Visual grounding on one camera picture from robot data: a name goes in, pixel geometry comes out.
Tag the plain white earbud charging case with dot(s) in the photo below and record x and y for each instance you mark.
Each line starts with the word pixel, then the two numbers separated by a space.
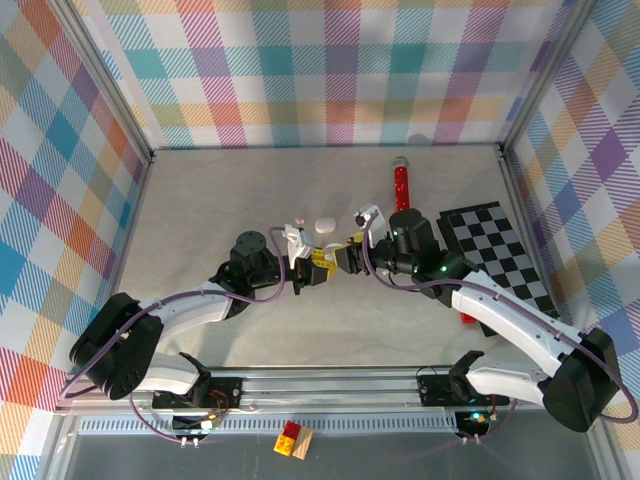
pixel 325 225

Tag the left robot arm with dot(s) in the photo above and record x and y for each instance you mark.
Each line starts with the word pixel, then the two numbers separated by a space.
pixel 190 312

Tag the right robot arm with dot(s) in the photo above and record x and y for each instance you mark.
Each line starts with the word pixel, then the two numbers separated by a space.
pixel 500 310

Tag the red glitter microphone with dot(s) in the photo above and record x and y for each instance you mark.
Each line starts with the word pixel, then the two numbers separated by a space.
pixel 401 185

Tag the black grey checkerboard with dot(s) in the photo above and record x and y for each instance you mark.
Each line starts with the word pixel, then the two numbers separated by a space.
pixel 495 240

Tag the red toy brick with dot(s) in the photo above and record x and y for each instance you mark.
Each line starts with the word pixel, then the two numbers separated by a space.
pixel 467 319

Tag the small black controller board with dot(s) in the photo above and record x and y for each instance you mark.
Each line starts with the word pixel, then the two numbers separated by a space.
pixel 472 419
pixel 192 425

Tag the red yellow toy brick block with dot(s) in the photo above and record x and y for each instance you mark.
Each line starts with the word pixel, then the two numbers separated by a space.
pixel 286 440

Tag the wooden block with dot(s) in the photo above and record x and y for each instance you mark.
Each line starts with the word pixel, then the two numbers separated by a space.
pixel 303 445

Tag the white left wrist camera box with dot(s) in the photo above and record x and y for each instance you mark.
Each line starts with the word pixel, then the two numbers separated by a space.
pixel 299 240

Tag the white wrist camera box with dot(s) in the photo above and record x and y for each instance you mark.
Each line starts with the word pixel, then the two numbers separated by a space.
pixel 369 212
pixel 299 240

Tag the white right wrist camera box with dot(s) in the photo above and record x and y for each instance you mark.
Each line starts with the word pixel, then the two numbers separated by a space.
pixel 369 212

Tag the aluminium frame side rail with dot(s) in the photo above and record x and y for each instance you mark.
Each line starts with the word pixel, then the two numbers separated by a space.
pixel 517 200

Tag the aluminium mounting rail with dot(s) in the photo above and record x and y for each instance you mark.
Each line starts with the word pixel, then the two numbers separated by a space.
pixel 325 390

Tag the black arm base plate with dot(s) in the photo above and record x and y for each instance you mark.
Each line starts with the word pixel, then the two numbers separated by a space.
pixel 435 390
pixel 225 392

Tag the aluminium corner post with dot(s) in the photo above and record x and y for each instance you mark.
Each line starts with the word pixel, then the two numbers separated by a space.
pixel 542 75
pixel 106 75

